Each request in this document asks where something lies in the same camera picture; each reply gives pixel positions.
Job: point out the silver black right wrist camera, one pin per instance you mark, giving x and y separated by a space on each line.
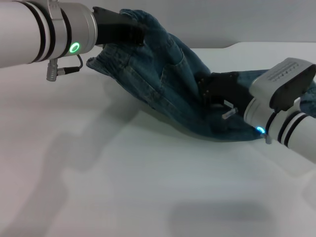
279 79

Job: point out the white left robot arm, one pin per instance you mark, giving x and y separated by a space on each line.
24 29

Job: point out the blue denim shorts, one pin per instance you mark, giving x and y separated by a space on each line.
153 74

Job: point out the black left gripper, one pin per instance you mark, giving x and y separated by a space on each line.
116 27

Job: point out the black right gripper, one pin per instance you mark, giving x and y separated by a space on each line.
222 89

